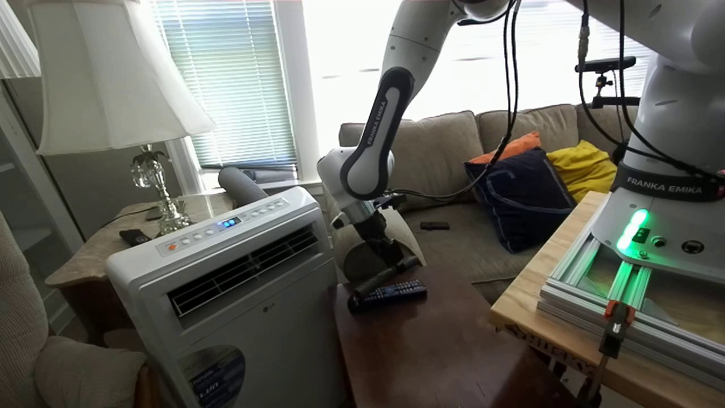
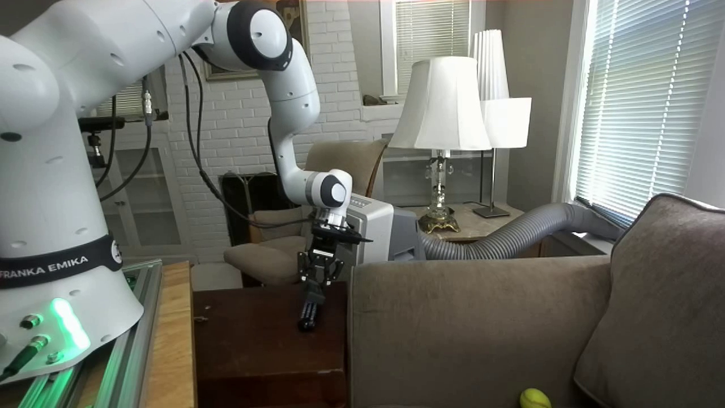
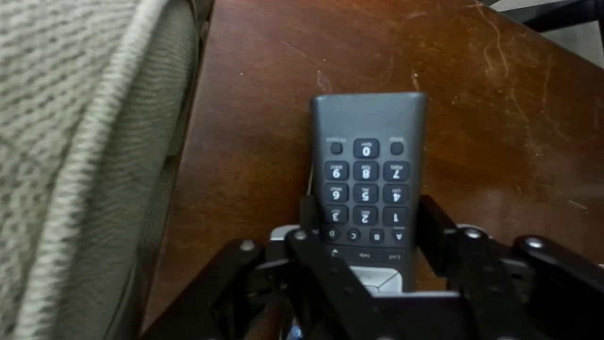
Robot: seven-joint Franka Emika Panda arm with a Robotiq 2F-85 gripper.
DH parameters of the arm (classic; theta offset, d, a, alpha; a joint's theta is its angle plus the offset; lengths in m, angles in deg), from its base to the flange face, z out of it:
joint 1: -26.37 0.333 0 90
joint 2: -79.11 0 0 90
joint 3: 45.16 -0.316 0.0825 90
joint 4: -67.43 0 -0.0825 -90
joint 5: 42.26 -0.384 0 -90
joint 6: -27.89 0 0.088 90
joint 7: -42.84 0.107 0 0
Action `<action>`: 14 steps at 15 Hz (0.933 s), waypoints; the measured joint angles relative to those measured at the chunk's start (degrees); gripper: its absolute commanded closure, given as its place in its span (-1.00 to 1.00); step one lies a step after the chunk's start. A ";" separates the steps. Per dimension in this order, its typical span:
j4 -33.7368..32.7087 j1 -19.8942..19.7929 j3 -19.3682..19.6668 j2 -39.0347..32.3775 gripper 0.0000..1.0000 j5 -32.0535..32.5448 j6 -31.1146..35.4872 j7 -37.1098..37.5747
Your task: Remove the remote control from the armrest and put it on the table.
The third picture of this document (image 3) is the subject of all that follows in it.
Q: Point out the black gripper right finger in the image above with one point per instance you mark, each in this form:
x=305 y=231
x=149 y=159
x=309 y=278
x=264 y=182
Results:
x=436 y=239

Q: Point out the beige fabric couch cushion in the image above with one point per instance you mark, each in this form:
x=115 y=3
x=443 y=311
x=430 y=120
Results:
x=81 y=158

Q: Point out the grey remote control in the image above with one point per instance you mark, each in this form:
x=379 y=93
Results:
x=368 y=125

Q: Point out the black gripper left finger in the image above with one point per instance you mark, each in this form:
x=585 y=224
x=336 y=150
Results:
x=313 y=267

